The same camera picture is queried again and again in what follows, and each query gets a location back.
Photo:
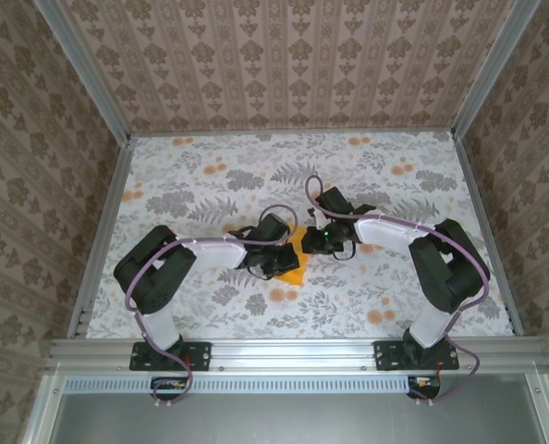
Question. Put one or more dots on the orange cloth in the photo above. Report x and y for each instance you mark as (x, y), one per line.
(297, 275)

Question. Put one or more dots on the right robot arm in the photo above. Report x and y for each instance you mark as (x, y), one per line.
(445, 273)

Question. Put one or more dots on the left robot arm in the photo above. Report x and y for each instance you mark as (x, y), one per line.
(154, 273)

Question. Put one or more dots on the floral patterned table cover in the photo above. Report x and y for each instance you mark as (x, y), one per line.
(348, 300)

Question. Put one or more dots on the grey metal panel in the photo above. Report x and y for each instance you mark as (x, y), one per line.
(293, 421)

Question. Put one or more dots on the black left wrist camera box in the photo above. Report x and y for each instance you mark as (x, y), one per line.
(274, 226)

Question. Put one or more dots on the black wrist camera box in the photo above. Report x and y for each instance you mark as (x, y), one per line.
(334, 201)
(274, 226)

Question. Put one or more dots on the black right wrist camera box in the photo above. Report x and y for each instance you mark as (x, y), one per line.
(334, 201)

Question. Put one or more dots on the aluminium mounting rail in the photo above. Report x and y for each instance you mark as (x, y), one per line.
(293, 353)

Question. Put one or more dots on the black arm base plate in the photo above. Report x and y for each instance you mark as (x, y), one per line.
(385, 356)
(200, 356)

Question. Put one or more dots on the aluminium table side rail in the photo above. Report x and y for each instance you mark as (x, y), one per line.
(474, 185)
(116, 185)

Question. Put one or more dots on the aluminium frame corner post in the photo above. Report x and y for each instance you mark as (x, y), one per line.
(85, 74)
(496, 69)

